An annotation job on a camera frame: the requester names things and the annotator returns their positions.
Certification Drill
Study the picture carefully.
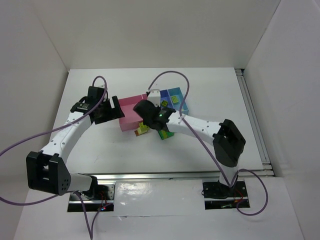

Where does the lime lego brick small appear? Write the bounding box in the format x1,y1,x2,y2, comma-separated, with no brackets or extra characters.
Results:
160,100,168,107

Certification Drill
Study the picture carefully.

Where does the lime lego brick long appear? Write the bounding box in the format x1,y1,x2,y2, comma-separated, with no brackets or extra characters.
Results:
171,95,180,105

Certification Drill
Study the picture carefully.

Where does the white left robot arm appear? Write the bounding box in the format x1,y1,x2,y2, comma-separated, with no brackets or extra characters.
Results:
26,86,125,198

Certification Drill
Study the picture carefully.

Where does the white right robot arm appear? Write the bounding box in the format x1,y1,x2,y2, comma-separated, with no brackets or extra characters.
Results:
133,100,246,189

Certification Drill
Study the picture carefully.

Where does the large pink bin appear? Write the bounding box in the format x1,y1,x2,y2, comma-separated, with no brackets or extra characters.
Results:
118,93,147,132

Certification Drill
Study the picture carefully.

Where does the yellow-green brown lego stack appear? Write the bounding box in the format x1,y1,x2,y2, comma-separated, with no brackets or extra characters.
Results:
134,122,150,137

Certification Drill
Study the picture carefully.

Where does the purple-blue bin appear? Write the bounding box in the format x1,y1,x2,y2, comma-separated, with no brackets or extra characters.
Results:
160,89,175,109

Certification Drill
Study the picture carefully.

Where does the green yellow lego assembly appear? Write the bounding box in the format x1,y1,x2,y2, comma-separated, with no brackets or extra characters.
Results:
158,130,175,140

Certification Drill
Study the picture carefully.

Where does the light blue bin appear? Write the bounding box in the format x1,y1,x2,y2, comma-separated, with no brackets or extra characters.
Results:
167,87,189,115

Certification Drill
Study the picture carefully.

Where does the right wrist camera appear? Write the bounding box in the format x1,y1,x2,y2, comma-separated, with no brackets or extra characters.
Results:
158,107,176,118

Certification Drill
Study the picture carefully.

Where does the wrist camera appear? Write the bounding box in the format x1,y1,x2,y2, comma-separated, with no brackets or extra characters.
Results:
70,102,92,114
158,107,176,118

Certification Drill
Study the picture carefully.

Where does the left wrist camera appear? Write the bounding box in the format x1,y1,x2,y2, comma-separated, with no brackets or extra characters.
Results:
70,102,92,114

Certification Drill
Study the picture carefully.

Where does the aluminium rail front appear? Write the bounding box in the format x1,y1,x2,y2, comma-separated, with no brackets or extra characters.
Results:
92,171,220,181

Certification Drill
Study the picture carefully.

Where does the aluminium rail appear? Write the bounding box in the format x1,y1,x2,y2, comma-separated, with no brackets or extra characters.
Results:
234,68,275,177
92,171,220,181

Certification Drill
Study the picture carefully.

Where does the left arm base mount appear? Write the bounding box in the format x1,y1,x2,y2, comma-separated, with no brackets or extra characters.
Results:
67,182,116,213

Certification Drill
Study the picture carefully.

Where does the aluminium rail right side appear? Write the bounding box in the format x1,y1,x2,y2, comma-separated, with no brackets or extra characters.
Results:
234,68,275,177

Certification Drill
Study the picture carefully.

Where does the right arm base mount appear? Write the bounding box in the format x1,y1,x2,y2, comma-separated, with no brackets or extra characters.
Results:
201,181,250,210

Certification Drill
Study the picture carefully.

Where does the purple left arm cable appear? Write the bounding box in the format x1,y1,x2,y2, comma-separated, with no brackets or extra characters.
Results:
0,75,109,240

